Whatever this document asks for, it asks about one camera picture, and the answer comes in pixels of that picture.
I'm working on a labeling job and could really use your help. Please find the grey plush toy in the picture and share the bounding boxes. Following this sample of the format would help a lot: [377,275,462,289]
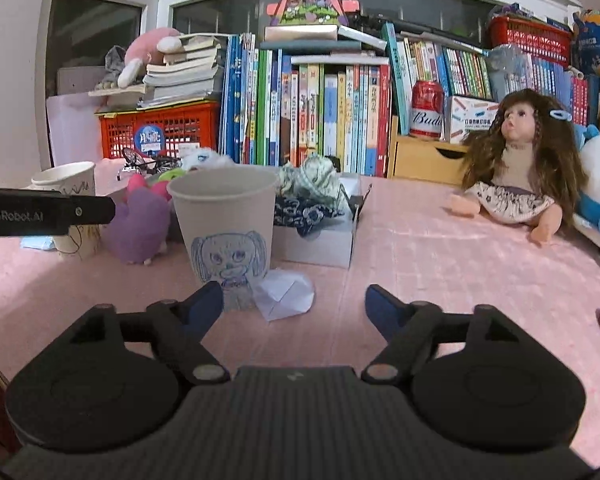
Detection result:
[102,45,129,89]

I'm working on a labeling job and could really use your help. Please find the red plastic basket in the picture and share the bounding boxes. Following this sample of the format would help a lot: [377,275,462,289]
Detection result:
[97,100,220,162]

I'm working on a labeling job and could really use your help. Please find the white rail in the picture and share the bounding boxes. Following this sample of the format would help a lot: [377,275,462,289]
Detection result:
[572,211,600,264]

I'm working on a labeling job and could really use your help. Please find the pink and white plush rabbit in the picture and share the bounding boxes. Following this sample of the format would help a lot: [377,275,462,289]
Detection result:
[117,27,182,89]

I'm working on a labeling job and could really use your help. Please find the green patterned cloth pouch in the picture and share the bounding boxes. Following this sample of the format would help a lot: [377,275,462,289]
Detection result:
[279,154,350,212]

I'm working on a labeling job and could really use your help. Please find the wooden drawer box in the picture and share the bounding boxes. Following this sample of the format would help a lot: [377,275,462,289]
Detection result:
[387,115,474,187]

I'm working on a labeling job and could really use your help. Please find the pink tablecloth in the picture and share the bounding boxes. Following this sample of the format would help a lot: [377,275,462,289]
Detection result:
[0,157,600,463]

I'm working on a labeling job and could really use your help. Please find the flat-lying books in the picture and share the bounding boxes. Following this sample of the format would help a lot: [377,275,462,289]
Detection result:
[259,24,389,54]

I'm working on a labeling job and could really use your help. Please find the blue printed box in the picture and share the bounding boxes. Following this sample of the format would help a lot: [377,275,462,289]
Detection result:
[572,9,600,99]

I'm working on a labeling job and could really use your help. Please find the brown-haired doll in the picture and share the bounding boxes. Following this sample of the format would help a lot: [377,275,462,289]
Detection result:
[448,88,589,247]

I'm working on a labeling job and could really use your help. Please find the grey storage box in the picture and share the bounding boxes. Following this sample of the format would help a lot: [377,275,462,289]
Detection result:
[56,65,109,97]

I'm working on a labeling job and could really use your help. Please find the row of small books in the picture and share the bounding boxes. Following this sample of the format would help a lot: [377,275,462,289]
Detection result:
[381,22,600,133]

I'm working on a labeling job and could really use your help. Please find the stack of worn books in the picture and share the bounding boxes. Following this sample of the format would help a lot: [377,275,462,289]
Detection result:
[139,34,227,109]

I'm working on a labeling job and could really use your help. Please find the pink plush toy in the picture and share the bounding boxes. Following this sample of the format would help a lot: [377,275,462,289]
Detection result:
[126,173,174,202]

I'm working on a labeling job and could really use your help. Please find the white folded paper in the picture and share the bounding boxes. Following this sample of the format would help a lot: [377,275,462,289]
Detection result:
[253,268,316,322]

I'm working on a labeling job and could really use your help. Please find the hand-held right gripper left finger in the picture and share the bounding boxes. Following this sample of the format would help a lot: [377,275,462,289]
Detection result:
[62,281,231,386]

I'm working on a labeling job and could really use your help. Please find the purple plush toy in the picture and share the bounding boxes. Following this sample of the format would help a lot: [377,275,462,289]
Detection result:
[102,186,172,266]

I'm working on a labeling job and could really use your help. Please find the grey cardboard box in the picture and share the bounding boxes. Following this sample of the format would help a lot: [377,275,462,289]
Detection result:
[271,174,374,271]

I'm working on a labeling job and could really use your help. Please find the white board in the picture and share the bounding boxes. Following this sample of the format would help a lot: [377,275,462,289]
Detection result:
[45,92,106,169]

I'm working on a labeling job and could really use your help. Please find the clear plastic bag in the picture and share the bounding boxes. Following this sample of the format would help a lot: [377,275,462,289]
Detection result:
[489,44,532,102]

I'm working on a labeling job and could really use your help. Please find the navy floral drawstring pouch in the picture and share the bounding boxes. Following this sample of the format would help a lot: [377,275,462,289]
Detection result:
[273,194,347,237]

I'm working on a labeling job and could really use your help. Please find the red beverage can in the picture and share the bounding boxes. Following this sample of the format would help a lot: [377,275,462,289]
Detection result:
[408,80,446,141]

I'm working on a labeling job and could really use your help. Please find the black eyeglasses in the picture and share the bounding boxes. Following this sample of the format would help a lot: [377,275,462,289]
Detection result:
[119,146,182,174]

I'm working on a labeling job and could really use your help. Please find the small red mesh basket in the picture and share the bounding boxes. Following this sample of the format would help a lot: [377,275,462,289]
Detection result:
[488,15,574,69]

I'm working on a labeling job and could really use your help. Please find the paper cup with squiggle lines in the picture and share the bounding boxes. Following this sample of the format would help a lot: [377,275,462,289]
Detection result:
[31,161,102,261]

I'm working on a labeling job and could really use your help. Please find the white paper cup dog drawing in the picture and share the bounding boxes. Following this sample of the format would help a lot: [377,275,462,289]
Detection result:
[167,167,280,312]

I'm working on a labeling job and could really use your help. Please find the white printed carton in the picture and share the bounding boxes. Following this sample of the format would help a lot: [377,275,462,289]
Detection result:
[444,95,502,144]

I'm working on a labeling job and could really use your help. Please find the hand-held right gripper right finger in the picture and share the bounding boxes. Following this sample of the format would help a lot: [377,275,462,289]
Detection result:
[361,284,528,385]

